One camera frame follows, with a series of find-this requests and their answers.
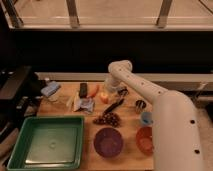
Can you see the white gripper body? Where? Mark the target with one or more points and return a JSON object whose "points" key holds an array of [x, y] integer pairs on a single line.
{"points": [[111, 83]]}

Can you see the orange apple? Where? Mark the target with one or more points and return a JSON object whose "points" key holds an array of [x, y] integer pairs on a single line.
{"points": [[104, 97]]}

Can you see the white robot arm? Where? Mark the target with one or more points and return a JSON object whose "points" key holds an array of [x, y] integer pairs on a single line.
{"points": [[175, 132]]}

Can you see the dark metal cup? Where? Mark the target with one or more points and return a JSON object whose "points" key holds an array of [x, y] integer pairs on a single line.
{"points": [[140, 105]]}

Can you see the small blue plastic cup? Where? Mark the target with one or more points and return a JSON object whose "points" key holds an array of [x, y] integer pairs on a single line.
{"points": [[146, 118]]}

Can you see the small dark toy object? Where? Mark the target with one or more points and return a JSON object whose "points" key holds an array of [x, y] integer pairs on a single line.
{"points": [[122, 91]]}

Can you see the orange carrot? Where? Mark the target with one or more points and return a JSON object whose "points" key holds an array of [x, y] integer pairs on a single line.
{"points": [[93, 92]]}

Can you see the dark eggplant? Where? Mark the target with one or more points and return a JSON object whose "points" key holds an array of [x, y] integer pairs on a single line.
{"points": [[113, 106]]}

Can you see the black rectangular block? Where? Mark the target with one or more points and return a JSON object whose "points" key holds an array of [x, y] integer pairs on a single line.
{"points": [[83, 90]]}

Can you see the crumpled white blue packet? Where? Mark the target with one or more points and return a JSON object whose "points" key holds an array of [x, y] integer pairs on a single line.
{"points": [[76, 103]]}

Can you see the bunch of dark grapes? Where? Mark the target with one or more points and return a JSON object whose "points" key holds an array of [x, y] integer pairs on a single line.
{"points": [[111, 119]]}

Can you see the purple bowl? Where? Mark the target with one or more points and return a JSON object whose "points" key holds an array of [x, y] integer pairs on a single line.
{"points": [[108, 142]]}

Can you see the blue sponge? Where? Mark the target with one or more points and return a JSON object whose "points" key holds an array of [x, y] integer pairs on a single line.
{"points": [[50, 89]]}

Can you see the red bowl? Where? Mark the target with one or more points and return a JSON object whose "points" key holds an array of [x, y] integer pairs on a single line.
{"points": [[144, 140]]}

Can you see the green plastic tray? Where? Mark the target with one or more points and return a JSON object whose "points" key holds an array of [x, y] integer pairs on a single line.
{"points": [[48, 144]]}

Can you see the black equipment on left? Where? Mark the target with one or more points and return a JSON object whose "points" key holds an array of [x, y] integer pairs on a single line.
{"points": [[21, 87]]}

